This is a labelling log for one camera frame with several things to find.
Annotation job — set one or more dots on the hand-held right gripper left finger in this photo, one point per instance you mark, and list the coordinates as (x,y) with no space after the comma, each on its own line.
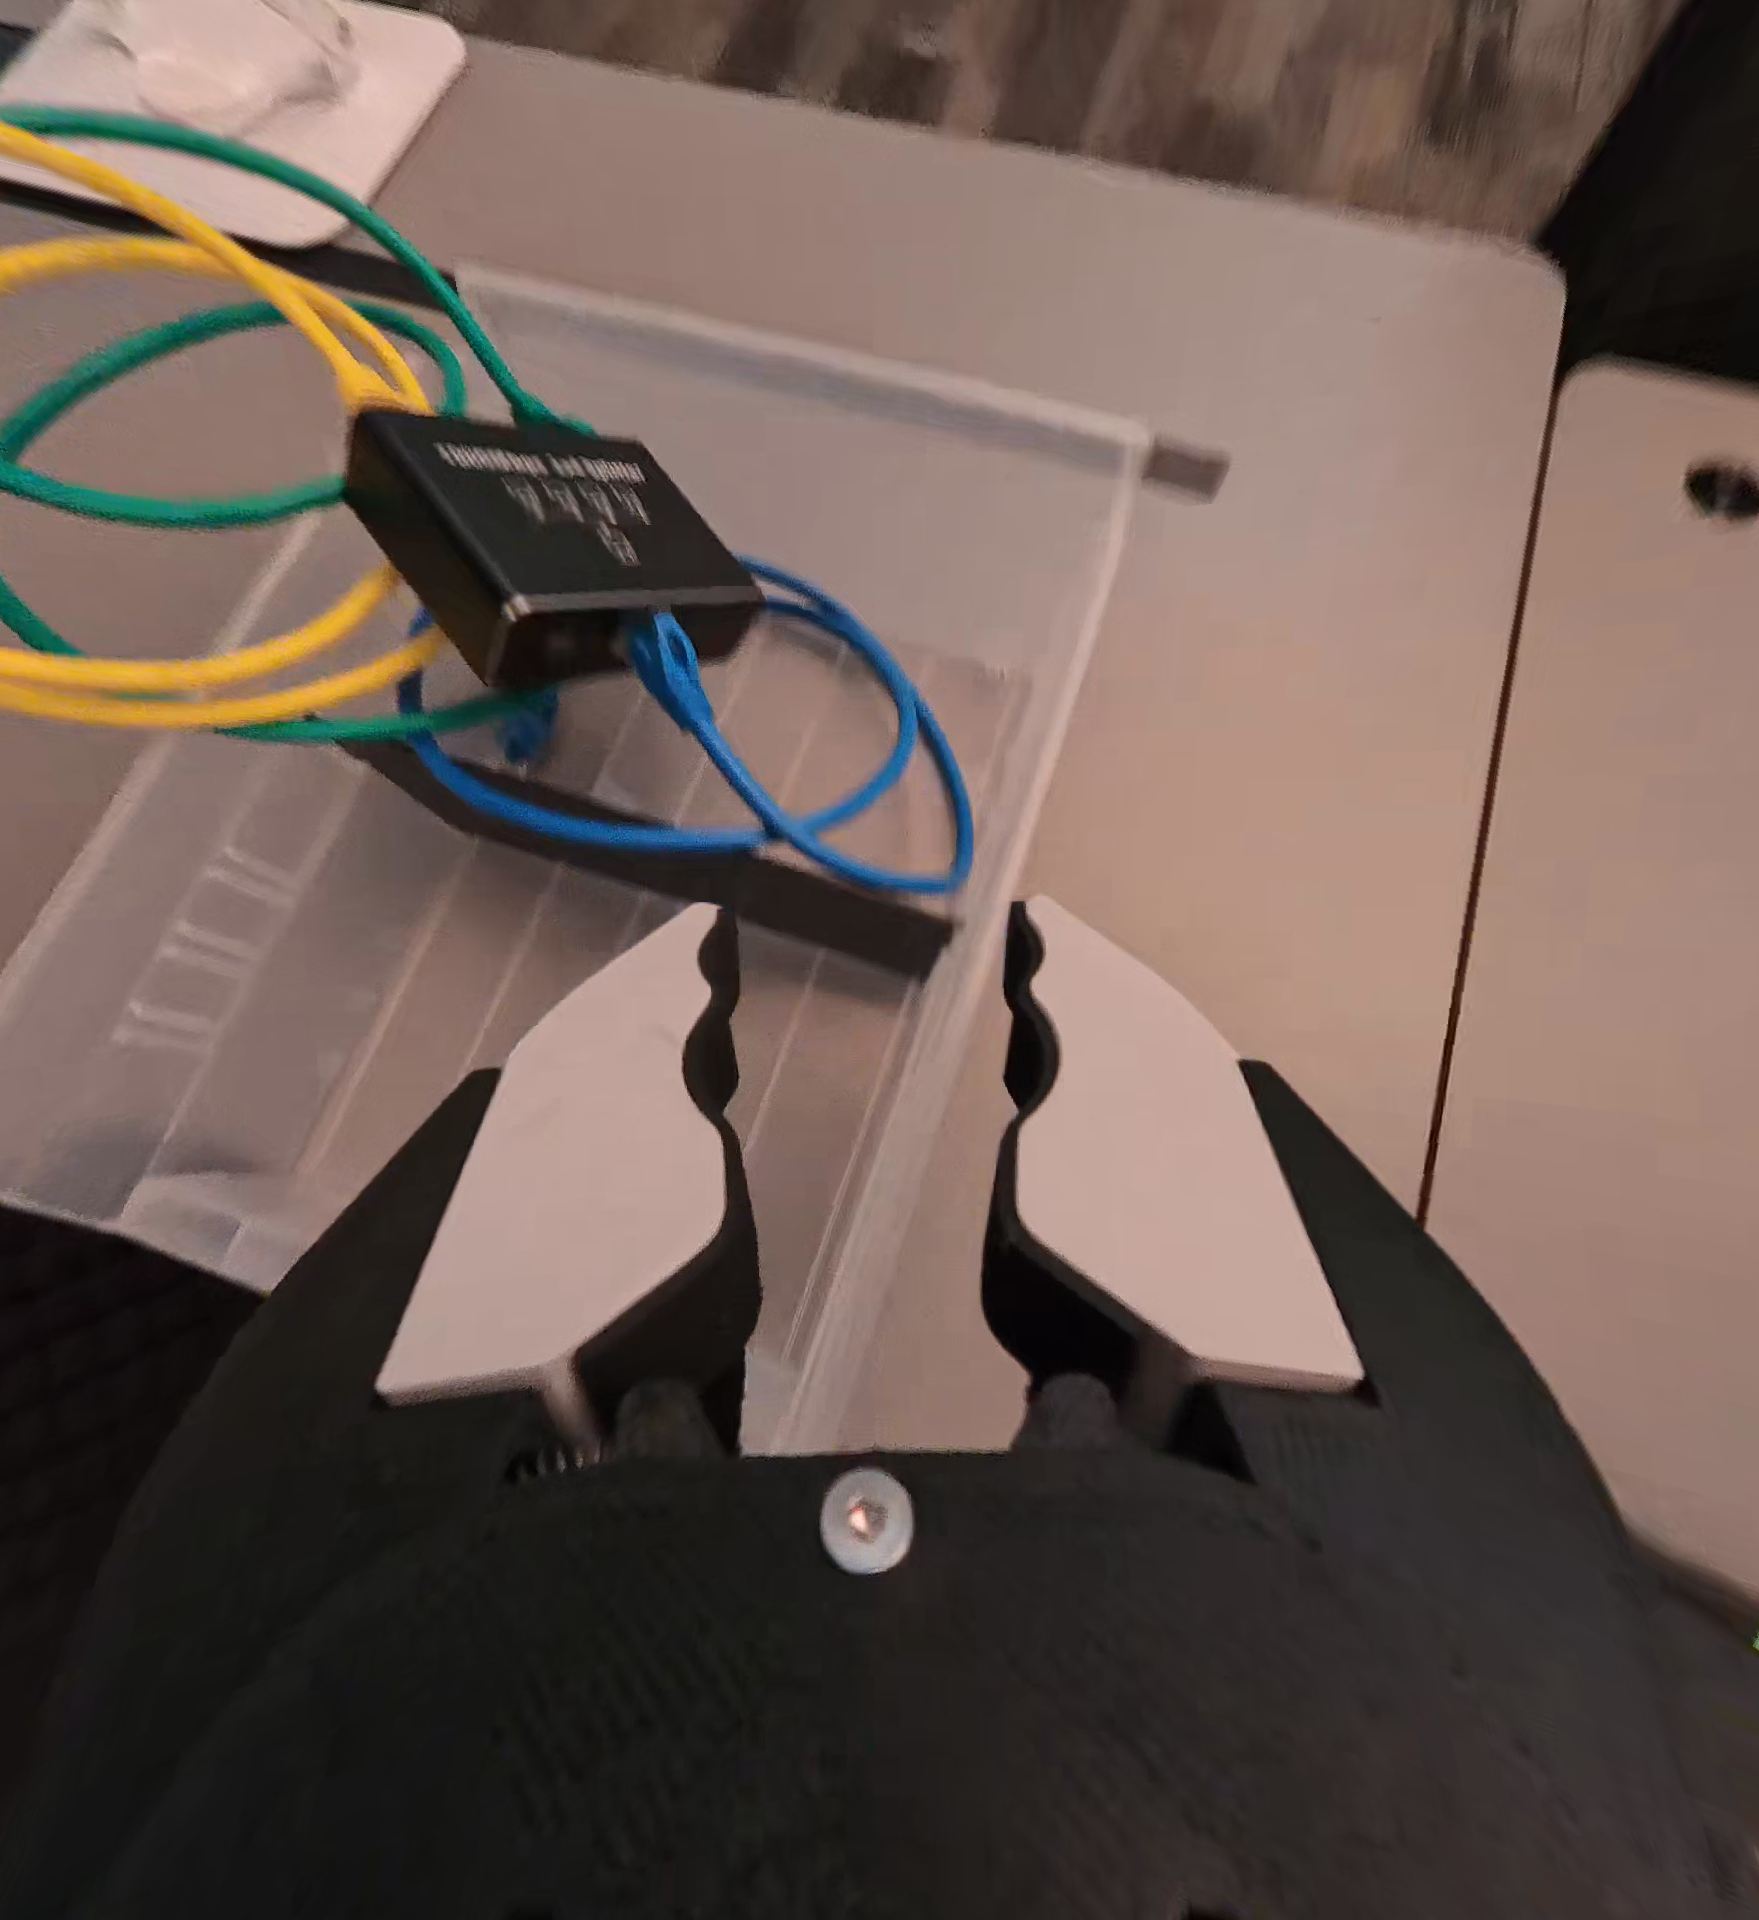
(564,1200)

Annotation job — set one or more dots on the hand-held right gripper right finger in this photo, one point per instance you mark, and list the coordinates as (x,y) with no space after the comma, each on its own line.
(1179,1200)

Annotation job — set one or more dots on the clear plastic bin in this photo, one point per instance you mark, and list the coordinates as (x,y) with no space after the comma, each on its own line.
(518,976)

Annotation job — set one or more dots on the black ethernet switch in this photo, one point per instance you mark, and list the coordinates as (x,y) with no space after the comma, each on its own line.
(548,540)

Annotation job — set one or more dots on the white stand base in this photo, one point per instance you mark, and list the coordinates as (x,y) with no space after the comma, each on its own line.
(295,136)

